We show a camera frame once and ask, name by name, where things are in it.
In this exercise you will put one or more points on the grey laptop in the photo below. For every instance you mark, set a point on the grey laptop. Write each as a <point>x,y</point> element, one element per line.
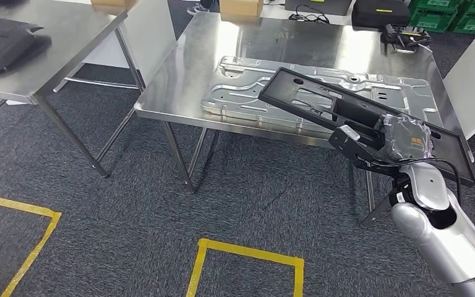
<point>319,6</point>

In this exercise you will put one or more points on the steel workbench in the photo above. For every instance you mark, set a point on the steel workbench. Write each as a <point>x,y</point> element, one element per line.
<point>180,82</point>
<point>57,49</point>

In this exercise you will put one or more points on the black car trim part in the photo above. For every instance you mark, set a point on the black car trim part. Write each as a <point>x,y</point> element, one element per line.
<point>4,45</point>

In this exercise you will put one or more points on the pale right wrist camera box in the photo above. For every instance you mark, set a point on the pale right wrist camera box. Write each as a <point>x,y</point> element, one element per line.
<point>349,132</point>

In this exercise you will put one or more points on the black plastic plate frame part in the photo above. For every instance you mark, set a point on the black plastic plate frame part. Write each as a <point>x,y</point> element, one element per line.
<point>278,92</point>

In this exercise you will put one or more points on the white desk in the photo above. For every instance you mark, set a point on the white desk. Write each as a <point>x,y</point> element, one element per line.
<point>274,12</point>

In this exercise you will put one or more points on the black remote controller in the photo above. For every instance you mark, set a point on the black remote controller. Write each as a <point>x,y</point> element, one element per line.
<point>405,35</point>

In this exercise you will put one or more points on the cardboard box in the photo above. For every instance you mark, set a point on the cardboard box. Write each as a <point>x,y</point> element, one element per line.
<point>241,7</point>
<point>110,3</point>

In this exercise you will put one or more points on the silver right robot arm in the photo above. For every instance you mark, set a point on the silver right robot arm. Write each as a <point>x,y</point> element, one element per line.
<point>438,246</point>

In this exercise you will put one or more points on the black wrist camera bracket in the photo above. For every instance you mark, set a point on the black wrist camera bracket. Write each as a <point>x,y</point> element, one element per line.
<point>352,153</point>

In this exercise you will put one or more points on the stamped sheet metal panel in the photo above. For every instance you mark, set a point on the stamped sheet metal panel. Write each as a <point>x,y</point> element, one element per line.
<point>237,94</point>

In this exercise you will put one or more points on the person's foot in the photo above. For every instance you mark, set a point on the person's foot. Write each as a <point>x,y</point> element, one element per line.
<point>198,8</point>

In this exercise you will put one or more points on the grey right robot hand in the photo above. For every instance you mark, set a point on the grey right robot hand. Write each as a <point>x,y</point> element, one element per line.
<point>407,139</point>

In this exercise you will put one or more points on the black carrying case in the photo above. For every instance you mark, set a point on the black carrying case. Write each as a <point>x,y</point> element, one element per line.
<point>381,18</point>

